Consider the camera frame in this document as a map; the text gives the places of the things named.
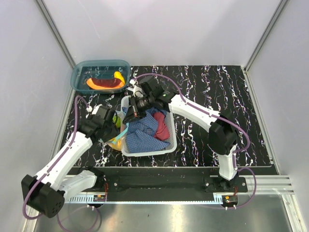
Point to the red cloth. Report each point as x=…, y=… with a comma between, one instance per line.
x=162, y=132

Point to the clear zip top bag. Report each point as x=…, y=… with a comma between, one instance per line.
x=118, y=135

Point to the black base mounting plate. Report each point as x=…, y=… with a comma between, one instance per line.
x=160, y=195

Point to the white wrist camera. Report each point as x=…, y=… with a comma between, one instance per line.
x=135, y=89
x=96, y=112

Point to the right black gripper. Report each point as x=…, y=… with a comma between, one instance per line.
x=132, y=114

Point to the white plastic basket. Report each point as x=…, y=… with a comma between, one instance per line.
x=169, y=121

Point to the blue transparent plastic tub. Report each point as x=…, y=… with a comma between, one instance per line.
x=99, y=69

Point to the fake yellow banana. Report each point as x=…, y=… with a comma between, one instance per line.
x=119, y=76

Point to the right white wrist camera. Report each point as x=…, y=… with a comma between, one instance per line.
x=135, y=89

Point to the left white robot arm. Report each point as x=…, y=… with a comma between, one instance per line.
x=48, y=189

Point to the blue checkered shirt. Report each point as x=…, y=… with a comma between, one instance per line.
x=140, y=134

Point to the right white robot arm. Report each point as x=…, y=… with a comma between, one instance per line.
x=222, y=133

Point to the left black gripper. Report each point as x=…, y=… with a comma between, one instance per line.
x=115, y=132

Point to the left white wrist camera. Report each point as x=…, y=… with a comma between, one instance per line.
x=96, y=112

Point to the fake yellow lemon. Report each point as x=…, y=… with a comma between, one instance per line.
x=116, y=144

